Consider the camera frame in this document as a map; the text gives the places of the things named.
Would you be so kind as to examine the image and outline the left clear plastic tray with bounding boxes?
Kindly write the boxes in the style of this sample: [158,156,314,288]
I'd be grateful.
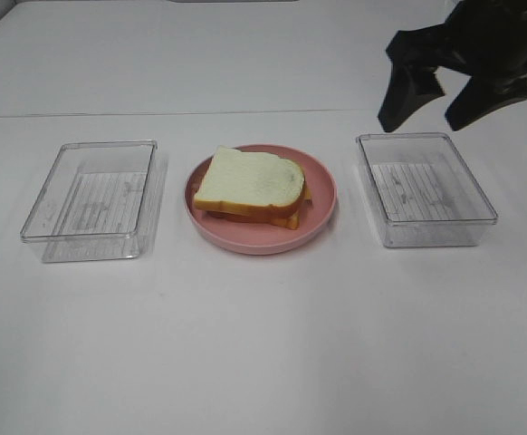
[20,140,160,264]

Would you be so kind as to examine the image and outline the bread slice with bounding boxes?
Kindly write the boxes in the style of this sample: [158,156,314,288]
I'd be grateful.
[193,147,307,220]
[270,212,300,230]

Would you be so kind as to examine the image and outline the pink round plate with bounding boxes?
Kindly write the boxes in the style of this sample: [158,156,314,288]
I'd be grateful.
[185,144,337,256]

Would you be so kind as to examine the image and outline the clear plastic tray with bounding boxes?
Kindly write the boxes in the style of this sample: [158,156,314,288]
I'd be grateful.
[20,140,160,264]
[356,132,498,248]

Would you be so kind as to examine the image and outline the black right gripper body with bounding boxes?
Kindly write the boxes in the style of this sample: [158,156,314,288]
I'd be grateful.
[386,1,527,89]

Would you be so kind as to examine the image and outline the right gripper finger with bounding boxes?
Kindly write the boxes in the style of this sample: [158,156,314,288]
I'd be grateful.
[445,78,527,131]
[378,63,445,133]

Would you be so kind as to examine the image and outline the right clear plastic tray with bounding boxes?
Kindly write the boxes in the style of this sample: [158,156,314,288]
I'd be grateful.
[356,132,498,248]

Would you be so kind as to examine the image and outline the pink ham slice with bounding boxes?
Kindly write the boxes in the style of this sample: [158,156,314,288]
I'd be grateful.
[206,211,254,223]

